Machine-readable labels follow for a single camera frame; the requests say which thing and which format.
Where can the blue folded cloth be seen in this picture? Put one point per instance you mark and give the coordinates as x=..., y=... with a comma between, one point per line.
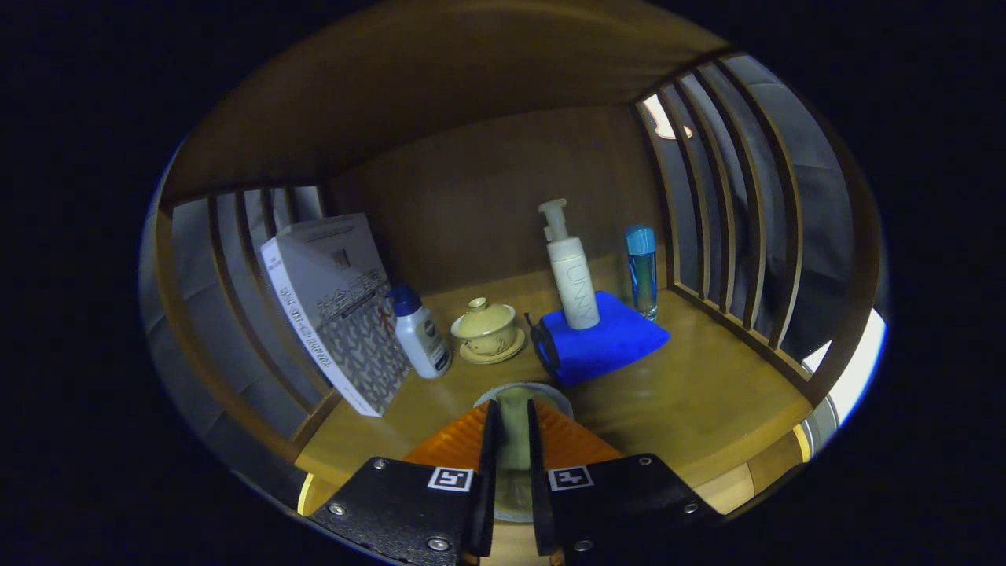
x=605, y=346

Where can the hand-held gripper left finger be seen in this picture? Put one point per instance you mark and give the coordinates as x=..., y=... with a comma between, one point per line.
x=483, y=487

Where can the wooden countertop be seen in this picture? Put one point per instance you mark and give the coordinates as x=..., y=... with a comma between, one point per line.
x=692, y=393

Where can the white bottle with blue cap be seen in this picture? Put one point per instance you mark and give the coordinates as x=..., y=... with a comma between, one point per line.
x=424, y=342

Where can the clear blue bottle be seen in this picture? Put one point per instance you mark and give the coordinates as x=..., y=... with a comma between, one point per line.
x=641, y=275

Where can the yellow lidded teacup with saucer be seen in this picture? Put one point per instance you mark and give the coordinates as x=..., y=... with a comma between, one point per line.
x=487, y=330

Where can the brown wooden cabinet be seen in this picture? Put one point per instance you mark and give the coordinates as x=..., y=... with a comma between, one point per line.
x=440, y=79

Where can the white pump bottle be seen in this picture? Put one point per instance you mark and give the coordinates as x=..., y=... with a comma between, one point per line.
x=578, y=291

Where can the thick white book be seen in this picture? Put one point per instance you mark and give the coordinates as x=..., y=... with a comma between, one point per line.
x=346, y=322

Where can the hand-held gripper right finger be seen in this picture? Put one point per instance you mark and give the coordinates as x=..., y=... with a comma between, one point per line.
x=541, y=487

